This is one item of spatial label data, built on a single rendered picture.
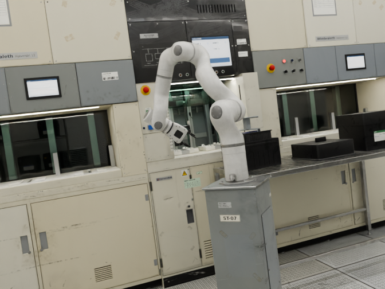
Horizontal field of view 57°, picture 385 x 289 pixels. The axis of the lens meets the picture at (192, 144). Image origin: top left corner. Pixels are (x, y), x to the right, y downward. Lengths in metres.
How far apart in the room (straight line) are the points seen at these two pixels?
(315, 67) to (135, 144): 1.53
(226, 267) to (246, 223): 0.26
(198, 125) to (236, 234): 1.84
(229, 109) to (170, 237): 1.13
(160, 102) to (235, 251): 0.89
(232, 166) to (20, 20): 1.54
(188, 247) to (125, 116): 1.00
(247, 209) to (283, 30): 1.62
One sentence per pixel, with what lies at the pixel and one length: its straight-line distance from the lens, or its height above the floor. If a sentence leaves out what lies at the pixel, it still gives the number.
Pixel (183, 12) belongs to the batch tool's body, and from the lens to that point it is 2.62.
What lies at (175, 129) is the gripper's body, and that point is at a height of 1.06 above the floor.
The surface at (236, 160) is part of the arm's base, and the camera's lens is 1.79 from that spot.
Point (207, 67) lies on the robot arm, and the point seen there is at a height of 1.36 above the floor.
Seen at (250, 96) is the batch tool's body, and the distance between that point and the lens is 2.62.
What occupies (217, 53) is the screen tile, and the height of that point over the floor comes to 1.56.
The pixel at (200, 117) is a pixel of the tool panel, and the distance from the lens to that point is 3.47.
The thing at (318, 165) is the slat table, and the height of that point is 0.75.
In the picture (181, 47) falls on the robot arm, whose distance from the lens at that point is 1.87.
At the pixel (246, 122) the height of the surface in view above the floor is 1.05.
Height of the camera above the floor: 1.08
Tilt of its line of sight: 3 degrees down
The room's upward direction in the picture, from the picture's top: 7 degrees counter-clockwise
